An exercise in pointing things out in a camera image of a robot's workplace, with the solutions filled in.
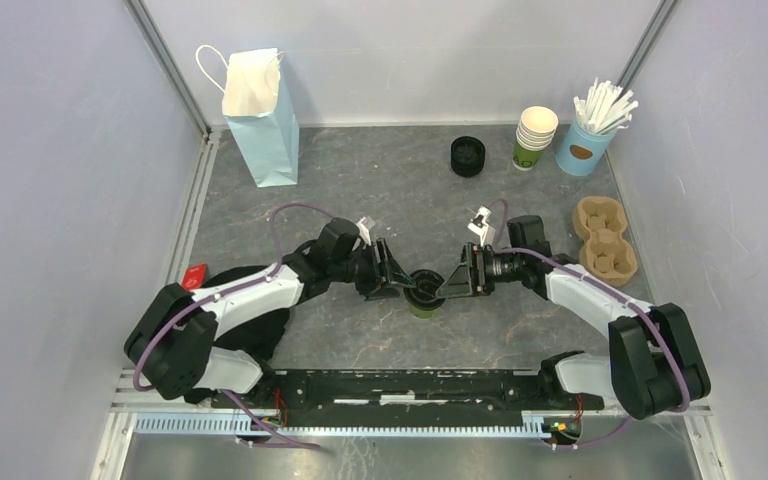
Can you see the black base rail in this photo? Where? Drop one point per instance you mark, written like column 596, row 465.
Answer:
column 412, row 398

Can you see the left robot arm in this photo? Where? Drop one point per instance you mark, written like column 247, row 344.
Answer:
column 172, row 345

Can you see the red card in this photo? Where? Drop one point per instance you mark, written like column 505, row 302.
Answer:
column 195, row 276

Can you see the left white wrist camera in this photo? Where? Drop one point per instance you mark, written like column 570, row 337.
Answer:
column 365, row 225

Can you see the blue straw holder can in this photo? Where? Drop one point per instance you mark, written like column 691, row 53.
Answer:
column 581, row 150

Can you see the light blue paper bag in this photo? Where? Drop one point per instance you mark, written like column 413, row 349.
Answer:
column 258, row 109

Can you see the white cable tray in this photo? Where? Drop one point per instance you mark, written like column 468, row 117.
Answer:
column 238, row 424

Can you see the brown pulp cup carrier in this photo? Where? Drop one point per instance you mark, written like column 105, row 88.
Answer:
column 600, row 222

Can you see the black cup lid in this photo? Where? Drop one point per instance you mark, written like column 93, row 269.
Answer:
column 427, row 282

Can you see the stack of black lids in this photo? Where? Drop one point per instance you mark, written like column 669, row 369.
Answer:
column 467, row 156

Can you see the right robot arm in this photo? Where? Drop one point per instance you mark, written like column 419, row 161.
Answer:
column 653, row 364

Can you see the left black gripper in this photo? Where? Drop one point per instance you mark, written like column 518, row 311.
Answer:
column 377, row 286

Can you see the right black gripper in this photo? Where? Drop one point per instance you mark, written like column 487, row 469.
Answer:
column 471, row 278

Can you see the stack of paper cups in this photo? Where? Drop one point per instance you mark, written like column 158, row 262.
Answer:
column 535, row 131

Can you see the green paper coffee cup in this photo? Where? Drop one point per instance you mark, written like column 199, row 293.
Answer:
column 422, row 311

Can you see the black cloth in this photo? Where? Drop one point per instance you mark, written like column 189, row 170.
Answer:
column 258, row 337

